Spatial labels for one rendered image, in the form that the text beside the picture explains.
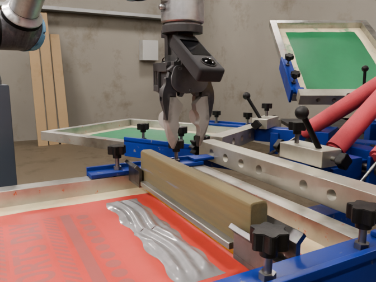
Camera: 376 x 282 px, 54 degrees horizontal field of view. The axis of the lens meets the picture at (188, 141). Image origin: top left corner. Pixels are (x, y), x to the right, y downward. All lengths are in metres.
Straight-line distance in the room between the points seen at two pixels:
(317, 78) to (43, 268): 1.63
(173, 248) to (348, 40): 1.97
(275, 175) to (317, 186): 0.12
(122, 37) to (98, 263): 7.56
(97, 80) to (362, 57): 6.25
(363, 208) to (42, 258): 0.46
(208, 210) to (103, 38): 7.41
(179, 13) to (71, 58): 7.12
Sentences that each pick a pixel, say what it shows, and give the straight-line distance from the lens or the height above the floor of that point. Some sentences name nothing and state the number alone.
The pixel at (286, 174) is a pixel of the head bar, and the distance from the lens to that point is 0.79.
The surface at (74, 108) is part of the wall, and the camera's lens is 7.75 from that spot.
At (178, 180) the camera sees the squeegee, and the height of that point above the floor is 1.04.
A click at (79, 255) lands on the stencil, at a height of 0.96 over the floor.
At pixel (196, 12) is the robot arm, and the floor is 1.33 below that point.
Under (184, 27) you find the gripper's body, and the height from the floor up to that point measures 1.30.
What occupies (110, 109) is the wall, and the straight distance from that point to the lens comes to 7.94.
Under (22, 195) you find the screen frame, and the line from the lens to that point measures 0.87.
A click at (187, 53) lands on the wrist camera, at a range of 0.60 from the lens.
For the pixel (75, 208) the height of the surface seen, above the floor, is 0.96.
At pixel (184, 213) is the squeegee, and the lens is 0.64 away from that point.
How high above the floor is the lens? 1.23
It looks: 10 degrees down
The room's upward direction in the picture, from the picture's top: straight up
